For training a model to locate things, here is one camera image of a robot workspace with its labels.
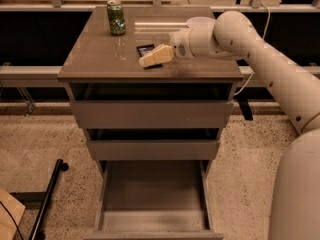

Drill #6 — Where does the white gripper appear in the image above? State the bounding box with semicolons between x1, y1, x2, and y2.
139;28;194;67

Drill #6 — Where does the dark blue rxbar wrapper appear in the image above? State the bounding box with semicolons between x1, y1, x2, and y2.
136;44;162;70

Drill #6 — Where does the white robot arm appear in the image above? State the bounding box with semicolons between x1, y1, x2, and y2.
139;11;320;240

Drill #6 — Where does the grey drawer cabinet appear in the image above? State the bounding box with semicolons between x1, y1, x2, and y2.
58;7;242;170

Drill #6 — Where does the grey top drawer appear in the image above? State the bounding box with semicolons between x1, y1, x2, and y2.
68;83;234;129

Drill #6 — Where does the grey drawer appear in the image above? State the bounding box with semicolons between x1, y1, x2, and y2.
84;160;224;240
68;83;234;129
87;128;220;161

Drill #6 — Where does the grey middle drawer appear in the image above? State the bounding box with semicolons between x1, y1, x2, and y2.
87;128;220;161

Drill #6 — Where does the grey bottom drawer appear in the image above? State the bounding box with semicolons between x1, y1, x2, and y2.
84;160;224;240

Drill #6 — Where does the white bowl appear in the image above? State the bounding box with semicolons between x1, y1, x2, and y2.
186;17;215;28

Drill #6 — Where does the green soda can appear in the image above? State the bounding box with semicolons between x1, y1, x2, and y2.
107;0;126;35

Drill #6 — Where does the black metal stand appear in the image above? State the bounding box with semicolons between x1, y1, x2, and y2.
11;159;69;240

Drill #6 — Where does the cardboard piece left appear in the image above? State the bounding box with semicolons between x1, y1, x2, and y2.
0;187;26;240

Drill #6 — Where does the white cable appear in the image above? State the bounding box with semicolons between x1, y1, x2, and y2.
233;4;271;97

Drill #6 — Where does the metal railing frame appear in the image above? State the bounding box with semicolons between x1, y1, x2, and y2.
0;0;320;89

